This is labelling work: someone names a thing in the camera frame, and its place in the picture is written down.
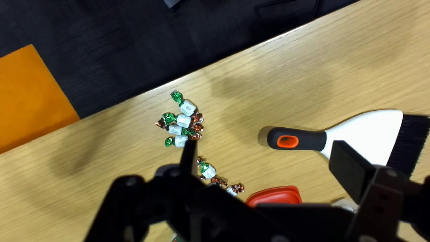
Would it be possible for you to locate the white hand brush black handle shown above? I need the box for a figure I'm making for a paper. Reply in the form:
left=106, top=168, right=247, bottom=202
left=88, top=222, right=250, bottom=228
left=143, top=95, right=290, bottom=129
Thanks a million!
left=266, top=109, right=430, bottom=178

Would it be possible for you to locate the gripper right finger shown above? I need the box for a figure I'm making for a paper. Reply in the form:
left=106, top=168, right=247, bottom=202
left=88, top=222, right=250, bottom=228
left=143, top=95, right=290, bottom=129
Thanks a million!
left=329, top=140, right=430, bottom=242

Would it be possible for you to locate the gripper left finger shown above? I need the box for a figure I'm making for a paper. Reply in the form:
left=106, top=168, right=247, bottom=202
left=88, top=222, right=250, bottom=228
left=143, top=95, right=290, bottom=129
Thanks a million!
left=84, top=140, right=269, bottom=242

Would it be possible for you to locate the white plastic object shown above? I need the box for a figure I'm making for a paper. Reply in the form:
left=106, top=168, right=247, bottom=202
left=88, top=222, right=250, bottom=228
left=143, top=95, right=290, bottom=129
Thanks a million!
left=331, top=198, right=358, bottom=213

